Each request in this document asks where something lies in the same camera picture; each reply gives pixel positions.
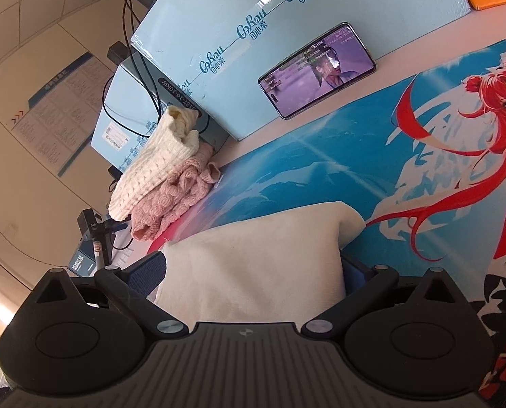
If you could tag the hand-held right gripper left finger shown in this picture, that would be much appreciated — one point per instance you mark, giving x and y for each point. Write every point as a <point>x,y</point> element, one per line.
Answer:
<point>151,273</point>

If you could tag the smartphone with lit screen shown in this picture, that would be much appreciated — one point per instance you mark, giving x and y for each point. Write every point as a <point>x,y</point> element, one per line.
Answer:
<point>316,70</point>

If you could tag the large light blue cardboard box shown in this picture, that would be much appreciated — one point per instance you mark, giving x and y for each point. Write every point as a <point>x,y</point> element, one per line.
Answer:
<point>278,29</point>

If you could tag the wall notice poster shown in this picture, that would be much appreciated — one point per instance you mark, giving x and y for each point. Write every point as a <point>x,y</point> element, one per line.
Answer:
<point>57,114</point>

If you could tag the printed anime desk mat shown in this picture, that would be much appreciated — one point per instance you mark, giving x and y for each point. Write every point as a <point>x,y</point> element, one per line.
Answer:
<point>320,178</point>

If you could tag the black box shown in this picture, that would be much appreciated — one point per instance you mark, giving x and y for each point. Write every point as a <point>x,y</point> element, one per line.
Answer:
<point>114,175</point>

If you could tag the white T-shirt with black trim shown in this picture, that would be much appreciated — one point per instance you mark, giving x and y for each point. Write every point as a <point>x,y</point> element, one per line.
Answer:
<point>253,263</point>

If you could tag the cream knit sweater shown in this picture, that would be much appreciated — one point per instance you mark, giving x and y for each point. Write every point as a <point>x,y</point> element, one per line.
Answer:
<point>151,165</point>

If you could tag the small teal box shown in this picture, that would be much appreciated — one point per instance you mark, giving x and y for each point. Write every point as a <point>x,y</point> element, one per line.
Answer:
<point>83,263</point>

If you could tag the pink knit sweater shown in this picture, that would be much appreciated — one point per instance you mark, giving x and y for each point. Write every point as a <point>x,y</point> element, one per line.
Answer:
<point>172,199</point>

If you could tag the light blue box with shipping label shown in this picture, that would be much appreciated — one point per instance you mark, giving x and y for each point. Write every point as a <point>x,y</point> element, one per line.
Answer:
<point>117,123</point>

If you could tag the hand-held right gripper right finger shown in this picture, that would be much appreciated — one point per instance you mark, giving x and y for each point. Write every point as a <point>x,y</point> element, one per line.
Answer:
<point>352,278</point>

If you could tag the small black block device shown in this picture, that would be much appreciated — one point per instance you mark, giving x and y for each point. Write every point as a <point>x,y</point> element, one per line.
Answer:
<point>117,53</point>

